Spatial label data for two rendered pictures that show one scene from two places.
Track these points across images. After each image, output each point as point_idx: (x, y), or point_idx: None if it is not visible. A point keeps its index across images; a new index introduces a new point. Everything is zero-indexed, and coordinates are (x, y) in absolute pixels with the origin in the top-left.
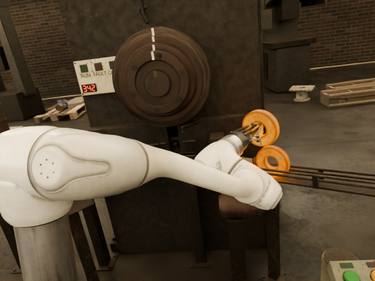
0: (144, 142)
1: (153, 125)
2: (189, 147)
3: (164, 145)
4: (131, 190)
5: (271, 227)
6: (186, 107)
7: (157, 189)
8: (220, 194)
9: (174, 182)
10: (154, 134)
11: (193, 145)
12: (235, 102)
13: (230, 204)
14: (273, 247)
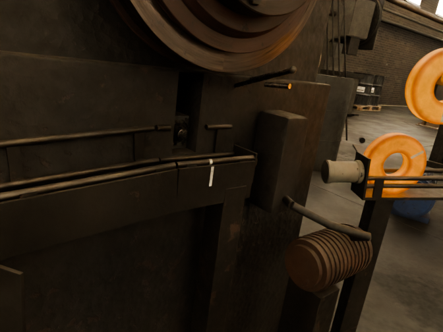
0: (109, 120)
1: (188, 57)
2: (217, 141)
3: (163, 133)
4: (32, 284)
5: (361, 288)
6: (279, 25)
7: (114, 264)
8: (242, 248)
9: (163, 236)
10: (143, 99)
11: (223, 138)
12: (291, 57)
13: (336, 257)
14: (354, 323)
